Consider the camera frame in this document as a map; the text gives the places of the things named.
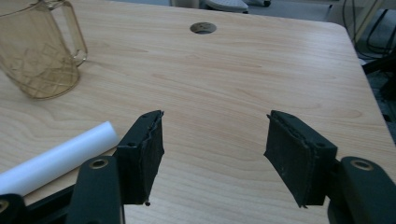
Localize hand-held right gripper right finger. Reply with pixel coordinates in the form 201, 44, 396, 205
263, 109, 339, 209

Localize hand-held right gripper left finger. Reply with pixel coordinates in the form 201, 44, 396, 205
113, 109, 165, 207

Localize white electric toothbrush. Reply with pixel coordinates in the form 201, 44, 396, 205
0, 120, 121, 197

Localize amber transparent cup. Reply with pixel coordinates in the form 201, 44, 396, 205
0, 0, 89, 101

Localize grey chair base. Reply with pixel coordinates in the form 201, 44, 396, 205
200, 0, 272, 14

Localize round table cable grommet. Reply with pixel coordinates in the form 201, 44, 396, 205
190, 21, 218, 35

